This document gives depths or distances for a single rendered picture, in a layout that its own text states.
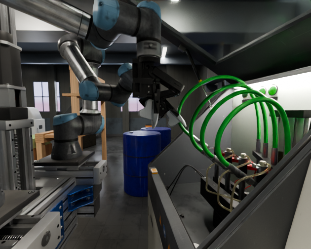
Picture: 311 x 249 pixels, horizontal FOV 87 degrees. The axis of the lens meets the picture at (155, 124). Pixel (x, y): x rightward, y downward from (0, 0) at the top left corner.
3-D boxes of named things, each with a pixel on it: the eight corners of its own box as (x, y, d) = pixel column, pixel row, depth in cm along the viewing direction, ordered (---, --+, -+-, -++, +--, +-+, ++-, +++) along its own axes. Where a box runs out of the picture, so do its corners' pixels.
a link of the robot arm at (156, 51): (158, 50, 54) (164, 40, 46) (158, 64, 55) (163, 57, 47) (136, 49, 53) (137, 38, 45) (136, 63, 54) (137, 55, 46)
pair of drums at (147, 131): (171, 168, 362) (171, 126, 353) (170, 199, 236) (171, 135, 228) (136, 167, 370) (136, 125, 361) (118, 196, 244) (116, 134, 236)
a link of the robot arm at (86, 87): (51, 22, 79) (90, 84, 57) (75, 30, 87) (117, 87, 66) (47, 45, 84) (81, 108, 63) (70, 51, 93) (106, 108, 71)
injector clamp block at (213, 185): (199, 207, 77) (200, 176, 76) (219, 205, 79) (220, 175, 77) (254, 282, 44) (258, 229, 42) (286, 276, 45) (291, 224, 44)
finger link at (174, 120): (177, 135, 65) (161, 118, 67) (188, 124, 65) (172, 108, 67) (177, 134, 62) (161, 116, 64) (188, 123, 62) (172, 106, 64)
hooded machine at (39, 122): (47, 142, 650) (45, 107, 638) (36, 145, 589) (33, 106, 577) (29, 142, 652) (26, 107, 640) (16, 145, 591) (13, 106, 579)
